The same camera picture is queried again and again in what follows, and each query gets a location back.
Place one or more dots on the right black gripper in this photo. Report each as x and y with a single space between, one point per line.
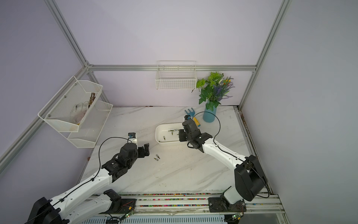
182 134

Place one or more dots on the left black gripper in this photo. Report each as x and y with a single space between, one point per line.
142 153

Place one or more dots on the white rectangular storage box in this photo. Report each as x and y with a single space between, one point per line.
162 130

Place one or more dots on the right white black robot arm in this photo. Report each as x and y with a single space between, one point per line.
249 176

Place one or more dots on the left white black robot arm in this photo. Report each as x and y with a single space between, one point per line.
72 207

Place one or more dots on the blue yellow garden fork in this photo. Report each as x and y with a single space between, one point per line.
191 113

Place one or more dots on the teal vase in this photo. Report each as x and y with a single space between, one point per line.
210 112

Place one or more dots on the artificial green plant bouquet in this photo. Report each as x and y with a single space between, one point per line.
214 89

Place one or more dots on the lower white mesh shelf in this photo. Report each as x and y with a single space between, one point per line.
90 130

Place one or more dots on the white mesh shelf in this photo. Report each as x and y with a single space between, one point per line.
56 112
90 130

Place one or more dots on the brown dried twigs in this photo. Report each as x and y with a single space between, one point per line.
91 100

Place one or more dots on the clear plastic bag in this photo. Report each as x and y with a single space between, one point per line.
78 112

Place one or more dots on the upper white mesh shelf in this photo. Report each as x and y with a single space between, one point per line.
56 112

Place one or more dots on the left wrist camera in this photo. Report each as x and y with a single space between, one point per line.
132 138

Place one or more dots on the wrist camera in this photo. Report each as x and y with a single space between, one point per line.
132 138
187 117

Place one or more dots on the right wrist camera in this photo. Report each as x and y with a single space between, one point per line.
187 117

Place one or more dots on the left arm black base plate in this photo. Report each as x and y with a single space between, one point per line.
123 206

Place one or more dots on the white wire wall basket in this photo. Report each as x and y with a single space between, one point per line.
176 75

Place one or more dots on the aluminium frame rail base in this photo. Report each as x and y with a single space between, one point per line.
193 208

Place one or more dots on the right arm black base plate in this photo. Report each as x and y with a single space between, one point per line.
217 204

